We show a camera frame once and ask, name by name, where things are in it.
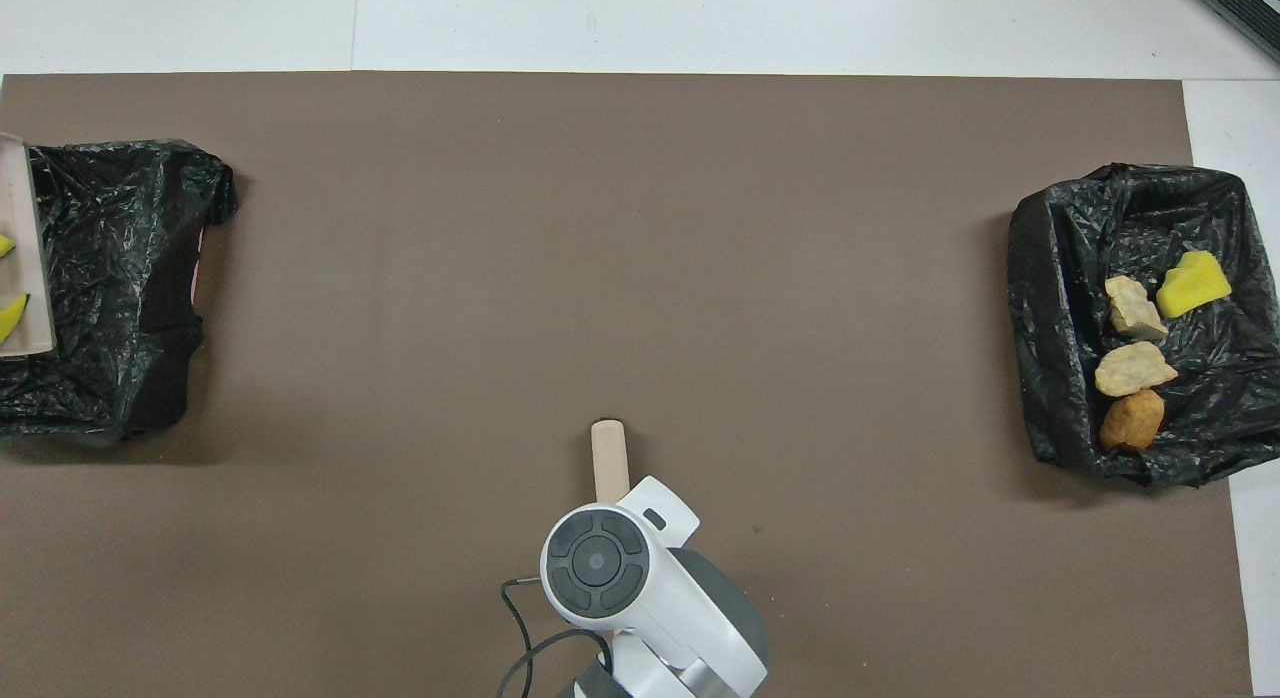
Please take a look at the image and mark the beige hand brush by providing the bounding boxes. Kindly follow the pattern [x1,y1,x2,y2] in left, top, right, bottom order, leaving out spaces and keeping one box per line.
[590,420,631,504]

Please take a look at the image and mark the pale oval bread roll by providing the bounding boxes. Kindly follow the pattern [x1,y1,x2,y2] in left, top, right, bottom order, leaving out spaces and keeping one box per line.
[1094,341,1180,398]

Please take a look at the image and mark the brown bread roll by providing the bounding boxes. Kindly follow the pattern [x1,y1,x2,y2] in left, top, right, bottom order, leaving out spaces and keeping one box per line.
[1099,388,1167,453]

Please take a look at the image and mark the beige plastic dustpan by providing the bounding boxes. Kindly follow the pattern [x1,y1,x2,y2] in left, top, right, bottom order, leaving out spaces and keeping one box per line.
[0,131,56,361]

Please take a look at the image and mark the black trash bag bin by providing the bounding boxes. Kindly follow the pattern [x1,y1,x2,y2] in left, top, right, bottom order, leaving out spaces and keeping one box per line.
[1007,162,1280,487]
[0,140,239,447]

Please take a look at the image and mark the brown table mat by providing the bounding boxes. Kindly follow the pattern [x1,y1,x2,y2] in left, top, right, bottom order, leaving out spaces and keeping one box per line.
[0,73,1253,698]

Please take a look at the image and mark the dark grey ribbed panel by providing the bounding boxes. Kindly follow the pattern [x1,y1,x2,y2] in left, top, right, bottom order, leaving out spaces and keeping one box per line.
[1192,0,1280,66]

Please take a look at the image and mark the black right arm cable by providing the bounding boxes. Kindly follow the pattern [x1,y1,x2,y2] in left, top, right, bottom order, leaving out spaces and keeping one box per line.
[495,576,613,698]

